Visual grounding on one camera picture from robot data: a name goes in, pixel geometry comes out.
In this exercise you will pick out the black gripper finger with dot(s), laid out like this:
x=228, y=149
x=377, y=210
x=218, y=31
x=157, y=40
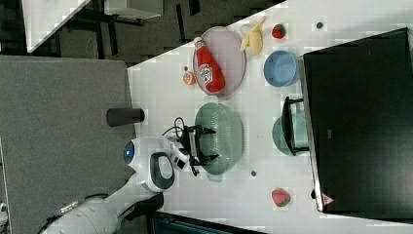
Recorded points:
x=203, y=160
x=200, y=130

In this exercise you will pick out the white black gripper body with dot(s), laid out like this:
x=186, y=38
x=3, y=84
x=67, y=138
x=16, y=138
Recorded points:
x=183, y=147

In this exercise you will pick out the green plastic strainer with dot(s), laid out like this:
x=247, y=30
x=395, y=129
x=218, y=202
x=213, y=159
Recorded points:
x=226, y=142

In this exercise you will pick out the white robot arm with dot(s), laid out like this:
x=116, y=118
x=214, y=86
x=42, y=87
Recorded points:
x=155, y=160

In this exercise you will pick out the orange slice toy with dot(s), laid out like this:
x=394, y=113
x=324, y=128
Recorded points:
x=189, y=78

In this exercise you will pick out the red ketchup bottle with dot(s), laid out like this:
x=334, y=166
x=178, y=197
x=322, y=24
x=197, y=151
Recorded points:
x=209, y=69

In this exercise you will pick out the lilac round plate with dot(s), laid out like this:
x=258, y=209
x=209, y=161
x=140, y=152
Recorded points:
x=225, y=47

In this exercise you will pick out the pink strawberry toy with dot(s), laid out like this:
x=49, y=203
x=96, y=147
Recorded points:
x=280, y=197

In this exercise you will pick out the blue plastic bowl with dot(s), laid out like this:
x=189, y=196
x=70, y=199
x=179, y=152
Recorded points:
x=280, y=68

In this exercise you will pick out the green plastic mug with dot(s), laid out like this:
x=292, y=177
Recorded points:
x=290, y=131

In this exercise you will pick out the peeled banana toy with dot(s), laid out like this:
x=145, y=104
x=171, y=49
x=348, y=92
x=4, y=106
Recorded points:
x=253, y=39

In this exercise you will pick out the red strawberry toy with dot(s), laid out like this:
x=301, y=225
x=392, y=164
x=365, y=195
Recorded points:
x=278, y=31

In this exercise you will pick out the grey padded panel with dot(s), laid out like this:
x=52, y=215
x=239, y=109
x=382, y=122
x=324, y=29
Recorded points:
x=56, y=145

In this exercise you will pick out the white side table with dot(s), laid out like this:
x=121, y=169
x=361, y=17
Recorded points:
x=42, y=18

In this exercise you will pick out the black cylinder post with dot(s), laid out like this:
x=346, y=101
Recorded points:
x=124, y=116

